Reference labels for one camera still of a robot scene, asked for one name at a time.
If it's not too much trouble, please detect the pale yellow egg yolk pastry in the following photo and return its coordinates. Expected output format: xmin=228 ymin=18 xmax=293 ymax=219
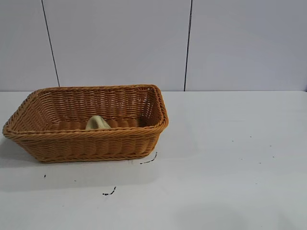
xmin=85 ymin=115 xmax=111 ymax=130

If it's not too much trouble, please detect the brown woven wicker basket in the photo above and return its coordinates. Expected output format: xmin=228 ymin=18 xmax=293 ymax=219
xmin=2 ymin=83 xmax=170 ymax=164

